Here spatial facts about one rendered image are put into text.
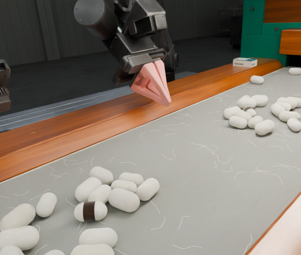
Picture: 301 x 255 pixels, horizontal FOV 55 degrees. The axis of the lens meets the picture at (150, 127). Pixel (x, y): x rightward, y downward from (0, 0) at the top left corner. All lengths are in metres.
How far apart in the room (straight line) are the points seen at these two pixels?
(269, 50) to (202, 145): 0.65
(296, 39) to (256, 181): 0.64
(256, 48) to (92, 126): 0.72
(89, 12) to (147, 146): 0.24
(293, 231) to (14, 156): 0.35
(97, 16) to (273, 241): 0.40
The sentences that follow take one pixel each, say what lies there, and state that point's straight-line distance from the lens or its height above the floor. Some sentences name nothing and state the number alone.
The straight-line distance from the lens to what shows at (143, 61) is 0.51.
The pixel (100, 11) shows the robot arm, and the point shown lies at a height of 0.94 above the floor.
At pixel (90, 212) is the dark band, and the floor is 0.76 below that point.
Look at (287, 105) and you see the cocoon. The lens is 0.60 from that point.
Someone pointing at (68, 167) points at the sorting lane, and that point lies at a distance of 0.43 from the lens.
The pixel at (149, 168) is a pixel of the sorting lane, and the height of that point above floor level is 0.74.
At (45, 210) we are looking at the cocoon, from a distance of 0.33.
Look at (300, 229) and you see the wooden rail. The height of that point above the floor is 0.77.
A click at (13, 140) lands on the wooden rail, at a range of 0.49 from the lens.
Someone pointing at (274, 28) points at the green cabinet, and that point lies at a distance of 1.04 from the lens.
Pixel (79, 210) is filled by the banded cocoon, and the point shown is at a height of 0.76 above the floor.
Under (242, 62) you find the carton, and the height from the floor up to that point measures 0.78.
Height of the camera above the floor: 0.94
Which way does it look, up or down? 22 degrees down
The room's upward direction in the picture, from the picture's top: 4 degrees counter-clockwise
